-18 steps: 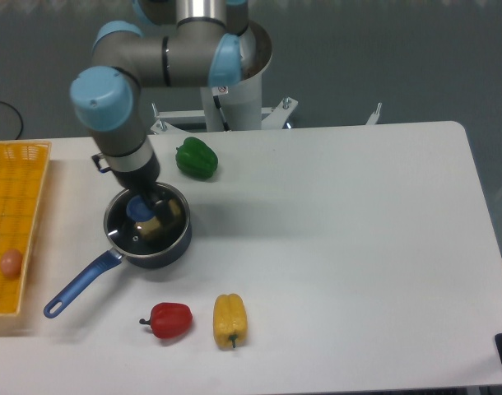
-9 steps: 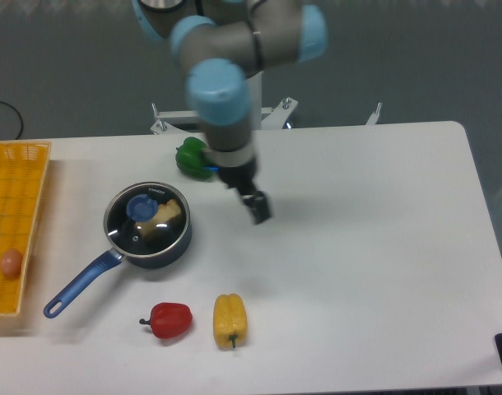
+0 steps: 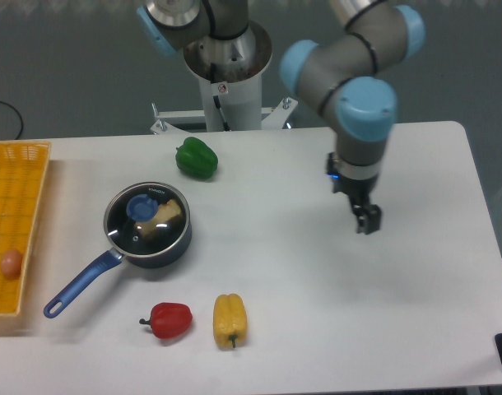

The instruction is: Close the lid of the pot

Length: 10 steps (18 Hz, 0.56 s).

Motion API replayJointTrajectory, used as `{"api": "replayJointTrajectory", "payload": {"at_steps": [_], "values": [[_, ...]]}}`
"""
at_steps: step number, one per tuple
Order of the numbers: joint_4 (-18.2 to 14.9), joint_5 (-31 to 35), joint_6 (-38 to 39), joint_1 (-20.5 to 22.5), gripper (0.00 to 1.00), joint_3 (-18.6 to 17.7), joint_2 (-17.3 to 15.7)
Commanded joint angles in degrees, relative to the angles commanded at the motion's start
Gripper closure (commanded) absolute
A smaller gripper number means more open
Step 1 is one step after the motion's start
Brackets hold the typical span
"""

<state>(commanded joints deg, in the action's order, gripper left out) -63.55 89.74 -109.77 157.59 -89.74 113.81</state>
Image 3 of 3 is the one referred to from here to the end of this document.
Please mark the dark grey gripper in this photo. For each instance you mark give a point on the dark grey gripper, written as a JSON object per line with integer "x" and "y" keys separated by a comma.
{"x": 357, "y": 182}

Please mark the glass lid blue knob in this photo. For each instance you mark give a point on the glass lid blue knob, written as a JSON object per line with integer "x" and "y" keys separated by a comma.
{"x": 148, "y": 219}

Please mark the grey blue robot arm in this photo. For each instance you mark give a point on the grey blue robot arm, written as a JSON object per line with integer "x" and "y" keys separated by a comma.
{"x": 338, "y": 82}

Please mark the yellow bell pepper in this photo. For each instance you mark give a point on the yellow bell pepper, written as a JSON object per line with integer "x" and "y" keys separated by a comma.
{"x": 230, "y": 323}

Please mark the green bell pepper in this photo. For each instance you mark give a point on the green bell pepper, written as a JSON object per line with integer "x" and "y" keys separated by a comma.
{"x": 196, "y": 159}

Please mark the toy bread slice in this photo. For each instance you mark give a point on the toy bread slice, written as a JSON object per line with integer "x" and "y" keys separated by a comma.
{"x": 168, "y": 216}

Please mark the red bell pepper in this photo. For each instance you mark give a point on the red bell pepper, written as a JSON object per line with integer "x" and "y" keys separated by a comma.
{"x": 169, "y": 320}

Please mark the yellow plastic basket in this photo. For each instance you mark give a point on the yellow plastic basket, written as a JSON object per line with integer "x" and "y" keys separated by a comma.
{"x": 23, "y": 169}

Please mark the brown egg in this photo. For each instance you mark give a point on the brown egg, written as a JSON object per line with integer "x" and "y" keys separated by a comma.
{"x": 11, "y": 263}

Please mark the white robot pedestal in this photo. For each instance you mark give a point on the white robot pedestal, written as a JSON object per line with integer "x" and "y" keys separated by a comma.
{"x": 229, "y": 74}

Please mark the dark pot blue handle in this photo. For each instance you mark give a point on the dark pot blue handle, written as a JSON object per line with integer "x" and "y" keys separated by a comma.
{"x": 109, "y": 259}

